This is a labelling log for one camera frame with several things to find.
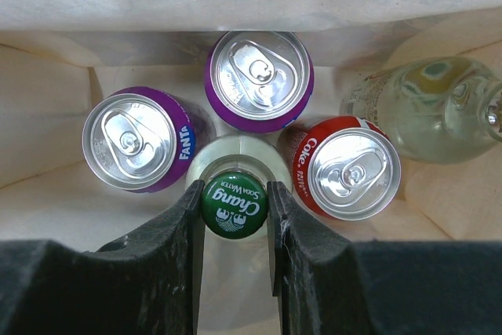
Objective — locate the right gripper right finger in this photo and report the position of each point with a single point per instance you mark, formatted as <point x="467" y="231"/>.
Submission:
<point x="327" y="284"/>

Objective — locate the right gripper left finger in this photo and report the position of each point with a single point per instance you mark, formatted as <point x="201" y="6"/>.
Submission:
<point x="145" y="282"/>

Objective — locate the red cola can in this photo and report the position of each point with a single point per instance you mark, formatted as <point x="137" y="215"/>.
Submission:
<point x="342" y="166"/>

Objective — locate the purple soda can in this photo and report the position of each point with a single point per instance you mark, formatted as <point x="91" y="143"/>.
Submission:
<point x="259" y="81"/>
<point x="142" y="139"/>

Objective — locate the clear glass bottle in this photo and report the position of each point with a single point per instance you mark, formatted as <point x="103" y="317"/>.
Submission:
<point x="441" y="110"/>
<point x="236" y="169"/>

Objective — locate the cream canvas tote bag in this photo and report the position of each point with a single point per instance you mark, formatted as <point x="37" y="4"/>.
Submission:
<point x="59" y="57"/>

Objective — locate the purple soda can front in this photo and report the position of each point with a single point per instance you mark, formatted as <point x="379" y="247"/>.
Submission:
<point x="259" y="81"/>

